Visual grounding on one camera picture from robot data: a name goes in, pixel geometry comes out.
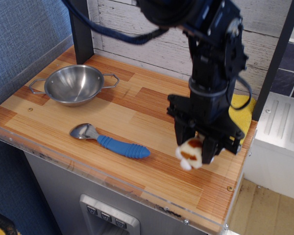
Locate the yellow black object corner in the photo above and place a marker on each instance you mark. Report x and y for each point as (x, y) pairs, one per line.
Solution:
(7, 226)

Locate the yellow folded cloth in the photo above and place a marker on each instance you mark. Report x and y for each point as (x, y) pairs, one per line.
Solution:
(242, 118)

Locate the brown white plush toy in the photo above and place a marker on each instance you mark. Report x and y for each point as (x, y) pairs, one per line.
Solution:
(190, 153)

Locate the dark vertical post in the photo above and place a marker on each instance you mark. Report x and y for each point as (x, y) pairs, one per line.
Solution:
(82, 36)
(275, 62)

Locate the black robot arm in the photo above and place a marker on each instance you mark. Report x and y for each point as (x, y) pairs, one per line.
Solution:
(214, 30)

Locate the silver dispenser button panel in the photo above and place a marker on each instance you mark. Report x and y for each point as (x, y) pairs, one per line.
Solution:
(103, 219)

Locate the grey toy fridge cabinet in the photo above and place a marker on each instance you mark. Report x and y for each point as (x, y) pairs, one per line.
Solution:
(63, 181)

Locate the dark left vertical post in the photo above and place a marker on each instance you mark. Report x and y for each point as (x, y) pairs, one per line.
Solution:
(82, 36)

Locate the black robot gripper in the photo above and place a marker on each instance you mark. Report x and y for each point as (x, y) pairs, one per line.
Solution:
(208, 116)

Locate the blue handled metal scoop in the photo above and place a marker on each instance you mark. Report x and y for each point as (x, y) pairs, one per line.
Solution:
(130, 150)

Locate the white toy sink unit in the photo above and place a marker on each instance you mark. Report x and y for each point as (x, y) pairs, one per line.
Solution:
(271, 157)

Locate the dark right vertical post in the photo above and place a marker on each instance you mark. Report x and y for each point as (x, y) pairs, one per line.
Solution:
(275, 62)

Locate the steel bowl with handles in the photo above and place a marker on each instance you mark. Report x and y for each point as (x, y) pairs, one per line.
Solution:
(74, 85)

